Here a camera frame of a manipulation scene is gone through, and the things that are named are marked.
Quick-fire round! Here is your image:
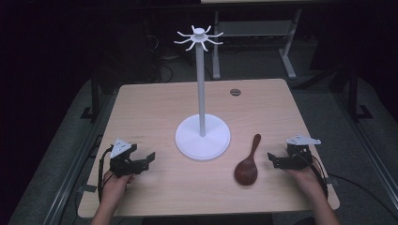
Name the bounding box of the black floor cable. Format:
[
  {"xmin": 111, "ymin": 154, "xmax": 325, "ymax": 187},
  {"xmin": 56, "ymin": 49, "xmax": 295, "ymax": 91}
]
[{"xmin": 327, "ymin": 172, "xmax": 398, "ymax": 220}]

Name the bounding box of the aluminium floor rail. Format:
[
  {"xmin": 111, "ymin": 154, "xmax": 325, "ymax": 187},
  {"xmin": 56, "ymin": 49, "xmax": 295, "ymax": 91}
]
[
  {"xmin": 333, "ymin": 92, "xmax": 398, "ymax": 204},
  {"xmin": 42, "ymin": 93, "xmax": 117, "ymax": 225}
]

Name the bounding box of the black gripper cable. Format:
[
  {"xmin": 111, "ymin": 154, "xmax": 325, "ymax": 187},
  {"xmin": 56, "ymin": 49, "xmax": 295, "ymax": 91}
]
[
  {"xmin": 97, "ymin": 145, "xmax": 115, "ymax": 203},
  {"xmin": 308, "ymin": 154, "xmax": 329, "ymax": 200}
]

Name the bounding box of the white hook stand rack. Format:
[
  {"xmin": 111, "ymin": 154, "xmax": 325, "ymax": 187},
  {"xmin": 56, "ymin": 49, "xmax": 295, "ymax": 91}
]
[{"xmin": 173, "ymin": 24, "xmax": 232, "ymax": 161}]

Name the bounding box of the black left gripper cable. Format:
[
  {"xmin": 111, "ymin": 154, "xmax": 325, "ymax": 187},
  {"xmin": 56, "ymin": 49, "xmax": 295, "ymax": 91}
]
[{"xmin": 97, "ymin": 145, "xmax": 115, "ymax": 203}]

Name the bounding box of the dark brown wooden spoon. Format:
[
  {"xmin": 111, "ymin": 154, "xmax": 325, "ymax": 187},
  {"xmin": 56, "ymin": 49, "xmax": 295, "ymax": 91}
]
[{"xmin": 234, "ymin": 133, "xmax": 262, "ymax": 187}]

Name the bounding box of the person's right hand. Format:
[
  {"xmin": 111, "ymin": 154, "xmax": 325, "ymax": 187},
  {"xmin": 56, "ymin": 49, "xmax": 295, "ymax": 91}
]
[{"xmin": 284, "ymin": 164, "xmax": 321, "ymax": 197}]

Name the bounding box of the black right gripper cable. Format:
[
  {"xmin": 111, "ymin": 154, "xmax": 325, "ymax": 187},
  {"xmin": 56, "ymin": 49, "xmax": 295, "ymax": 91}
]
[{"xmin": 308, "ymin": 154, "xmax": 329, "ymax": 200}]

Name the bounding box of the black metal stand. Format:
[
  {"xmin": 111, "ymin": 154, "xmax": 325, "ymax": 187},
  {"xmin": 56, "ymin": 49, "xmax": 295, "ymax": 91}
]
[
  {"xmin": 79, "ymin": 77, "xmax": 101, "ymax": 122},
  {"xmin": 346, "ymin": 65, "xmax": 375, "ymax": 122}
]

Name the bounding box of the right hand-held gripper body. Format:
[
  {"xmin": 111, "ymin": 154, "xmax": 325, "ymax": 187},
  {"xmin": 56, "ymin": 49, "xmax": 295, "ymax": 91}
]
[{"xmin": 275, "ymin": 134, "xmax": 322, "ymax": 172}]

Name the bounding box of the white desk frame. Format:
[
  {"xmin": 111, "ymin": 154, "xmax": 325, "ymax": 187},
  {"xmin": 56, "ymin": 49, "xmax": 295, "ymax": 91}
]
[{"xmin": 211, "ymin": 8, "xmax": 303, "ymax": 81}]

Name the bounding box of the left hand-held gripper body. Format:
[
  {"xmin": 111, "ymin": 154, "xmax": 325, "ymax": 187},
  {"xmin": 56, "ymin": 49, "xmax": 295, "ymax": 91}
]
[{"xmin": 109, "ymin": 137, "xmax": 150, "ymax": 178}]

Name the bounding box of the person's left hand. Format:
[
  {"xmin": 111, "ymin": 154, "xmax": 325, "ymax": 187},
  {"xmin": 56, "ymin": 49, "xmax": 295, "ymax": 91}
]
[{"xmin": 99, "ymin": 170, "xmax": 136, "ymax": 204}]

